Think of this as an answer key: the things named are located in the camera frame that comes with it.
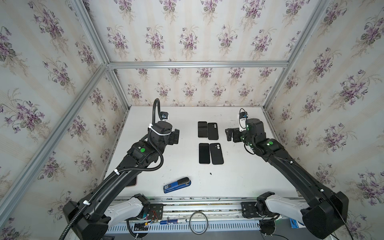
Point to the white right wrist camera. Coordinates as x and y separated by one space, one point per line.
243 115

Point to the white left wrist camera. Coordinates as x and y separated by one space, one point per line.
164 116

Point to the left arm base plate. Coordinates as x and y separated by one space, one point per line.
151 212

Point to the blue marker pen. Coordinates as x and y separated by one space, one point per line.
173 222

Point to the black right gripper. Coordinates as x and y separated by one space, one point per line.
234 135

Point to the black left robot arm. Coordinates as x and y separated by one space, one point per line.
92 216

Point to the blue white box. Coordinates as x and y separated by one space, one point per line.
296 225

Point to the blue black stapler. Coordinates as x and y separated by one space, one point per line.
179 184

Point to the aluminium mounting rail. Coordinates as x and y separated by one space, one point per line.
198 207

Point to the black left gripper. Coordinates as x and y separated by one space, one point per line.
174 137

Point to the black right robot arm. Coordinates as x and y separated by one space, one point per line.
323 211

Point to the black phone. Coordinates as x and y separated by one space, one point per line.
202 129
204 153
132 183

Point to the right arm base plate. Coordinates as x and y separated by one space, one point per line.
251 210

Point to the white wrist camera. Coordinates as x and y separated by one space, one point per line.
164 116
243 115

